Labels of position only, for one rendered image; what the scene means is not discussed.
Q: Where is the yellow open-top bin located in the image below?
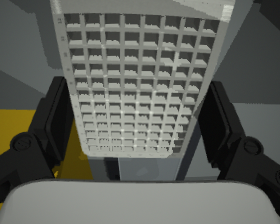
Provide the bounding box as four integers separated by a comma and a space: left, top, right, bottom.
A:
0, 109, 93, 179

